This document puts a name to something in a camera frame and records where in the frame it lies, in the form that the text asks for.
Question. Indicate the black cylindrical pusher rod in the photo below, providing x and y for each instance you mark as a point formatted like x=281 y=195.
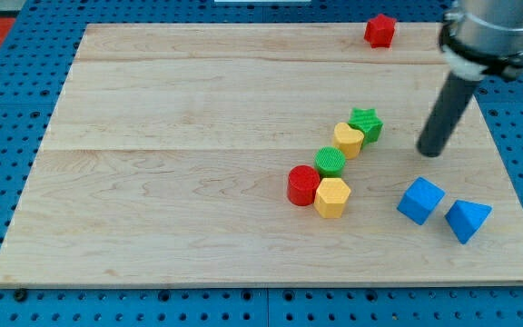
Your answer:
x=453 y=99

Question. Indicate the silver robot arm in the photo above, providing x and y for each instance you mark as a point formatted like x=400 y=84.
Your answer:
x=478 y=38

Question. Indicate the green star block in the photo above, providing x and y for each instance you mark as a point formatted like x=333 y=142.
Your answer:
x=366 y=121

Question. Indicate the red star block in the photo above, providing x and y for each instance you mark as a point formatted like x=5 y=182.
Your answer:
x=380 y=30

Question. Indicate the blue cube block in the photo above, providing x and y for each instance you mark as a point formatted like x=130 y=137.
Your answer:
x=420 y=200

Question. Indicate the yellow heart block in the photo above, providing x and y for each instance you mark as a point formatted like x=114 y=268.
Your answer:
x=347 y=140

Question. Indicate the blue triangular prism block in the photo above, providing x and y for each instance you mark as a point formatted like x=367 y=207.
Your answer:
x=465 y=218

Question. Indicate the green cylinder block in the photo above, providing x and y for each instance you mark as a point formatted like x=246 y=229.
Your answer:
x=329 y=162

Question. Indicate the yellow hexagon block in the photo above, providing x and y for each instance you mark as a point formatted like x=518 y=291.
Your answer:
x=331 y=198

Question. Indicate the red cylinder block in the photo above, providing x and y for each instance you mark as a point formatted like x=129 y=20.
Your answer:
x=303 y=181

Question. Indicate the light wooden board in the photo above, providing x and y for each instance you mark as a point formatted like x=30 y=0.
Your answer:
x=165 y=165

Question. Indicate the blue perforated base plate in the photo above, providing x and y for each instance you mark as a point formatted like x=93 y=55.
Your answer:
x=34 y=61

